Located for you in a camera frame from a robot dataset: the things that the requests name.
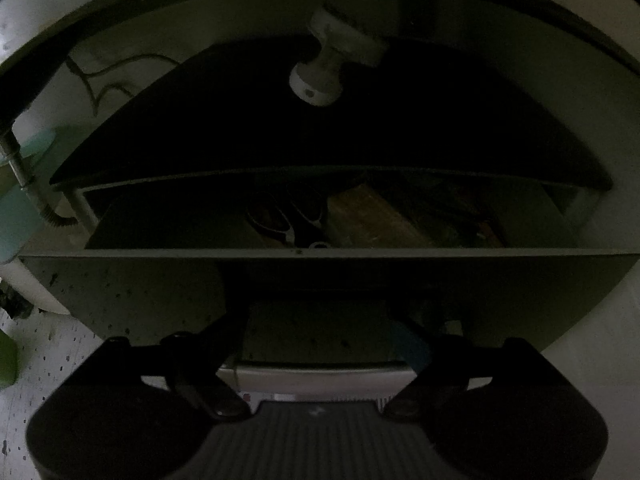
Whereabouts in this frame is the white round knob fixture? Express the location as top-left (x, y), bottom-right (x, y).
top-left (288, 6), bottom-right (381, 106)

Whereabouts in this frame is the dark drawer with front panel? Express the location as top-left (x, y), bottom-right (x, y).
top-left (21, 174), bottom-right (639, 361)

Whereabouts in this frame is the light blue plastic basin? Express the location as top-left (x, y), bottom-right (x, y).
top-left (1, 129), bottom-right (63, 263)

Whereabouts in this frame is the metal drain pipe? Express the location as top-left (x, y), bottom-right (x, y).
top-left (1, 128), bottom-right (78, 228)

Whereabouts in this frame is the grey counter top shelf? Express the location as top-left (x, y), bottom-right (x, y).
top-left (0, 0), bottom-right (640, 111)

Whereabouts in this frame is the black cable on wall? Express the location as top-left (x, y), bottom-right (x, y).
top-left (64, 52), bottom-right (181, 114)

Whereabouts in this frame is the tan wrapped packet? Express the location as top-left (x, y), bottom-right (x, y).
top-left (328, 186), bottom-right (433, 249)

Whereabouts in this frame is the white plastic stool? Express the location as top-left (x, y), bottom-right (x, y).
top-left (217, 366), bottom-right (416, 398)

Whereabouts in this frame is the green plastic container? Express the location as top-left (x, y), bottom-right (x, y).
top-left (0, 332), bottom-right (17, 390)

